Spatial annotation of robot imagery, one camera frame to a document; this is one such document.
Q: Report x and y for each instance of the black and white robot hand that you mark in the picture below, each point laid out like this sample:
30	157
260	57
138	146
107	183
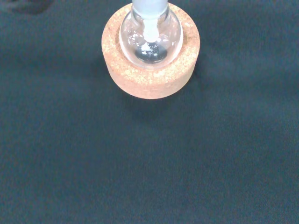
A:
23	4

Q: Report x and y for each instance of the clear round-bottom glass flask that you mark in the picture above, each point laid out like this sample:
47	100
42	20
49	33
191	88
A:
130	42

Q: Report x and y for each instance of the black bench cloth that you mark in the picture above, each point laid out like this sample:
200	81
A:
149	163

